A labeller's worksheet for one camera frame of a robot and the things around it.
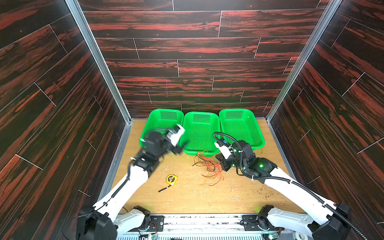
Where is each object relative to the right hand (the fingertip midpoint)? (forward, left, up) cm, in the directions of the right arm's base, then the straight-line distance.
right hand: (219, 153), depth 77 cm
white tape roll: (-33, -35, -16) cm, 51 cm away
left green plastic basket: (+41, +41, -18) cm, 61 cm away
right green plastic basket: (+42, -24, -22) cm, 53 cm away
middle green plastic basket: (+38, +10, -23) cm, 46 cm away
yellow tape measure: (-8, +26, -18) cm, 33 cm away
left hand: (+5, +19, +8) cm, 21 cm away
